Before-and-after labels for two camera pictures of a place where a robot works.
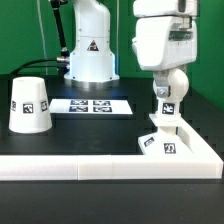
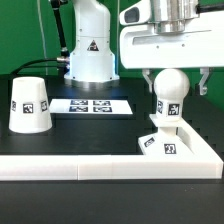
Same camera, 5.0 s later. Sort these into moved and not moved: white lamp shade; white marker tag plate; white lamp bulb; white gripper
Moved: white gripper
Not moved: white marker tag plate; white lamp shade; white lamp bulb
